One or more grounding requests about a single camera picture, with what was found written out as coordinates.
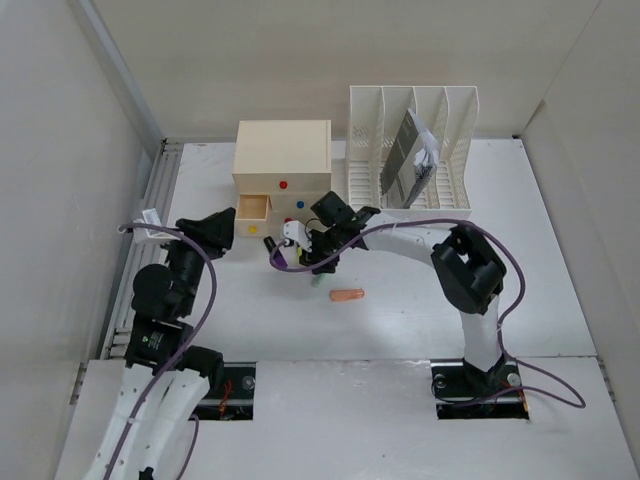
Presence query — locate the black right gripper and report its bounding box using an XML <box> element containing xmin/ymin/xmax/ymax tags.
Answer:
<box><xmin>300</xmin><ymin>225</ymin><xmax>345</xmax><ymax>275</ymax></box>

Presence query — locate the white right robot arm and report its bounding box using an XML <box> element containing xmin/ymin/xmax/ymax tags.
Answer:
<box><xmin>301</xmin><ymin>191</ymin><xmax>507</xmax><ymax>397</ymax></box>

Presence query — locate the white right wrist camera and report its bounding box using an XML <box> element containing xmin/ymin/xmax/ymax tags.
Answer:
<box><xmin>281</xmin><ymin>220</ymin><xmax>312</xmax><ymax>252</ymax></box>

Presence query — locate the aluminium frame rail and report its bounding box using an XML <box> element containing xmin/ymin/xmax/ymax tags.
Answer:
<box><xmin>69</xmin><ymin>1</ymin><xmax>168</xmax><ymax>360</ymax></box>

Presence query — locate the white file organizer rack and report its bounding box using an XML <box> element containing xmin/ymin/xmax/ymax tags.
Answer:
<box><xmin>345</xmin><ymin>85</ymin><xmax>479</xmax><ymax>220</ymax></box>

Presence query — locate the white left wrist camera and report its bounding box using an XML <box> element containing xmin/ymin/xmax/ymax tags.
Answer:
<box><xmin>117</xmin><ymin>208</ymin><xmax>170</xmax><ymax>245</ymax></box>

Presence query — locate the grey setup guide booklet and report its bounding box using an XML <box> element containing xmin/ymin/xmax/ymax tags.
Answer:
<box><xmin>380</xmin><ymin>108</ymin><xmax>440</xmax><ymax>209</ymax></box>

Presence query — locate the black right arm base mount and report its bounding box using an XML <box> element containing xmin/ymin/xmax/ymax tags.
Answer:
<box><xmin>430</xmin><ymin>359</ymin><xmax>529</xmax><ymax>420</ymax></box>

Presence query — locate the purple highlighter marker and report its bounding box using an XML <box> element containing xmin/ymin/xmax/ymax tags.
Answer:
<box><xmin>263</xmin><ymin>236</ymin><xmax>288</xmax><ymax>270</ymax></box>

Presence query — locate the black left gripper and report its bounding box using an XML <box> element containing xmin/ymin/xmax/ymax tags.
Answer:
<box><xmin>159</xmin><ymin>207</ymin><xmax>235</xmax><ymax>315</ymax></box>

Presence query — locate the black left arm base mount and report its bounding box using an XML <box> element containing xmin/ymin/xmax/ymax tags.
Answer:
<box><xmin>194</xmin><ymin>362</ymin><xmax>257</xmax><ymax>421</ymax></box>

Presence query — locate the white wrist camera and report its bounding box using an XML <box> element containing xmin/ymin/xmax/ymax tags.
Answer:
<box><xmin>281</xmin><ymin>220</ymin><xmax>312</xmax><ymax>252</ymax></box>
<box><xmin>117</xmin><ymin>208</ymin><xmax>170</xmax><ymax>245</ymax></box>

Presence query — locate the cream drawer cabinet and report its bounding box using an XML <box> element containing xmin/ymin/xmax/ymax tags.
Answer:
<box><xmin>232</xmin><ymin>120</ymin><xmax>332</xmax><ymax>238</ymax></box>

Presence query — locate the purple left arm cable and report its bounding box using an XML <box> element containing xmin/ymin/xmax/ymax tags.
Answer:
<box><xmin>99</xmin><ymin>224</ymin><xmax>219</xmax><ymax>480</ymax></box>

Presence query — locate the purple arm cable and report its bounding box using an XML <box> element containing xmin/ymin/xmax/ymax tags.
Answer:
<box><xmin>268</xmin><ymin>218</ymin><xmax>587</xmax><ymax>410</ymax></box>
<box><xmin>99</xmin><ymin>224</ymin><xmax>219</xmax><ymax>480</ymax></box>

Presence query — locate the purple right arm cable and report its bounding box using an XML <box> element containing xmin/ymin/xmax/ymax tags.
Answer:
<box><xmin>268</xmin><ymin>218</ymin><xmax>587</xmax><ymax>410</ymax></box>

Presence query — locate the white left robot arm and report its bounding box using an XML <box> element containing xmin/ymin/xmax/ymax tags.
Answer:
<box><xmin>85</xmin><ymin>208</ymin><xmax>236</xmax><ymax>479</ymax></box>

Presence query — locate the orange transparent cap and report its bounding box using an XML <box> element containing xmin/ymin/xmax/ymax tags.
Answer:
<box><xmin>329</xmin><ymin>289</ymin><xmax>365</xmax><ymax>302</ymax></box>

